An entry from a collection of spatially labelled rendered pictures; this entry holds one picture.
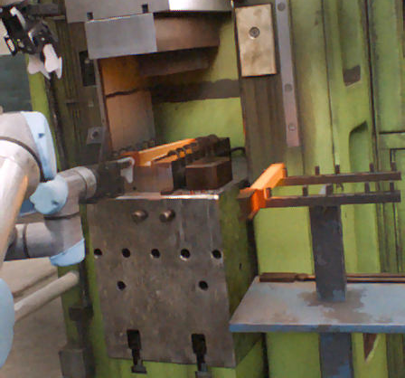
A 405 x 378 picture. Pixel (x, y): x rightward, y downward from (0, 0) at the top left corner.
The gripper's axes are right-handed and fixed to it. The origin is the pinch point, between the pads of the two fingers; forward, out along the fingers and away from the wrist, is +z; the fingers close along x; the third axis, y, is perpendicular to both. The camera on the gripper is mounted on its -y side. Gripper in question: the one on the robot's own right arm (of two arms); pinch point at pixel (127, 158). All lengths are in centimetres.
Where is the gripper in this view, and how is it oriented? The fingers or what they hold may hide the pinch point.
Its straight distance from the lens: 179.1
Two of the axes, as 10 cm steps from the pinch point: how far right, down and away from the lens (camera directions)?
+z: 3.9, -1.9, 9.0
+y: 1.1, 9.8, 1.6
